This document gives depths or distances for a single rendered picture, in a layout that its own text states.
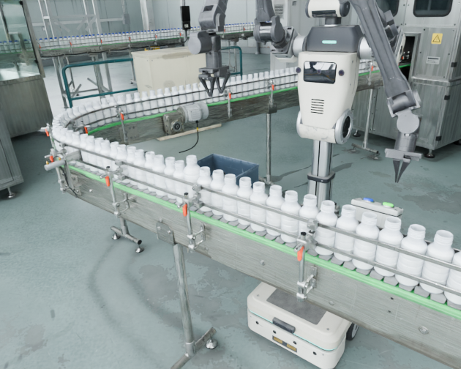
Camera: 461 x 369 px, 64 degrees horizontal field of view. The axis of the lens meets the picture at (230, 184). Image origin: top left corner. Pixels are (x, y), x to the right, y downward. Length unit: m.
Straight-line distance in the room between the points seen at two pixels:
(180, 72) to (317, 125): 3.91
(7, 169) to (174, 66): 2.48
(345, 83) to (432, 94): 3.14
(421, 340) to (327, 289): 0.27
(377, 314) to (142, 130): 2.11
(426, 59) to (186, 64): 2.99
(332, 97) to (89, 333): 1.87
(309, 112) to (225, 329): 1.33
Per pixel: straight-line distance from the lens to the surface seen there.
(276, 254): 1.21
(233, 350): 2.20
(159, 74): 5.27
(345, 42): 1.66
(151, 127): 2.81
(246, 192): 1.22
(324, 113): 1.64
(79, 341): 2.45
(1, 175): 4.30
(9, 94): 6.28
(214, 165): 2.10
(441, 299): 1.10
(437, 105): 4.68
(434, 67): 4.66
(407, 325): 1.15
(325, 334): 1.95
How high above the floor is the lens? 1.68
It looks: 26 degrees down
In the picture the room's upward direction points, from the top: 3 degrees counter-clockwise
